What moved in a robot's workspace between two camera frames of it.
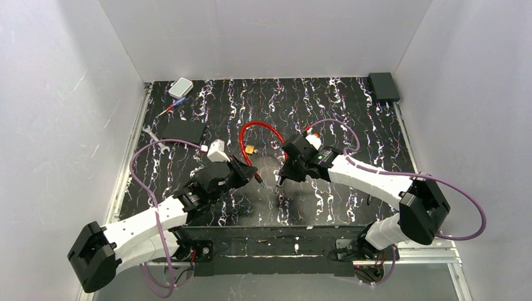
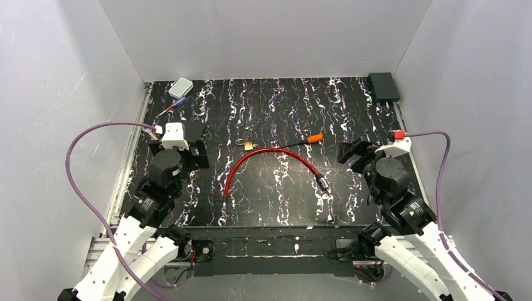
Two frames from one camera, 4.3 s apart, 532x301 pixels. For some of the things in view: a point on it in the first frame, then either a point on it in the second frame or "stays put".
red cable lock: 256,176 to 321,181
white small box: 181,88 stays put
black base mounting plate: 273,251 stays put
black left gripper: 238,171 to 196,150
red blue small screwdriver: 171,106 stays put
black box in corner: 383,87 stays put
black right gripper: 292,167 to 356,150
